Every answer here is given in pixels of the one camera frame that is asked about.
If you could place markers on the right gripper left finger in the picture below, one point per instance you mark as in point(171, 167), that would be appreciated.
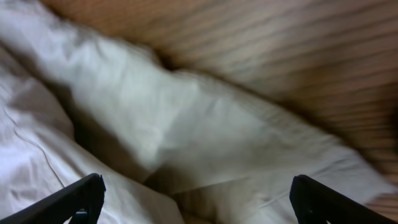
point(80, 202)

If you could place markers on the beige khaki shorts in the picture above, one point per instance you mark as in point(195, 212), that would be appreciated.
point(172, 147)

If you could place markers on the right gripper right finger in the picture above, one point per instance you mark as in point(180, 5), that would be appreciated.
point(315, 203)

